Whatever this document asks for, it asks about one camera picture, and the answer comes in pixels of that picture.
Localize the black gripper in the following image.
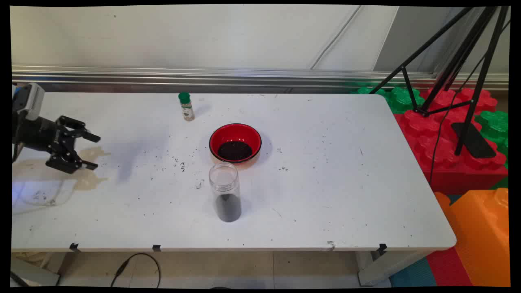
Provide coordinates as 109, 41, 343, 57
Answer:
12, 116, 101, 175

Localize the clear plastic jar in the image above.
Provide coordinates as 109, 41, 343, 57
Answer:
208, 162, 242, 223

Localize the green-capped spice bottle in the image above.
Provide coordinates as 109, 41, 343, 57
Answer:
178, 92, 195, 122

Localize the red bowl black rim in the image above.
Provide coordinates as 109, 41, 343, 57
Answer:
208, 123, 262, 164

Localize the white table leg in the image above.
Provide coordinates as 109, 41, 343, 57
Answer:
355, 249, 434, 286

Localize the teal floor mat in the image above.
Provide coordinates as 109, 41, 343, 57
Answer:
389, 256, 438, 288

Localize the red floor mat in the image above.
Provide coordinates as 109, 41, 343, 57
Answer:
425, 246, 475, 287

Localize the black flat plate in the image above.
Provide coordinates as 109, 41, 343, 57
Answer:
451, 121, 497, 159

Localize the large black tripod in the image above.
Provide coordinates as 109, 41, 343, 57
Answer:
368, 6, 510, 156

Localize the orange foam block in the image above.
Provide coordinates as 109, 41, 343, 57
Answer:
433, 188, 510, 287

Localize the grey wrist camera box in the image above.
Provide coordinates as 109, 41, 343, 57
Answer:
12, 83, 45, 121

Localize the black cable with plug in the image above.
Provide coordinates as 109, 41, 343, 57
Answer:
110, 253, 162, 289

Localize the aluminium wall rail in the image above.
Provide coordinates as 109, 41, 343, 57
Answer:
11, 65, 509, 93

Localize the thin black tripod cable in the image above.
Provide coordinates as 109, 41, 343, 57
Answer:
428, 20, 510, 186

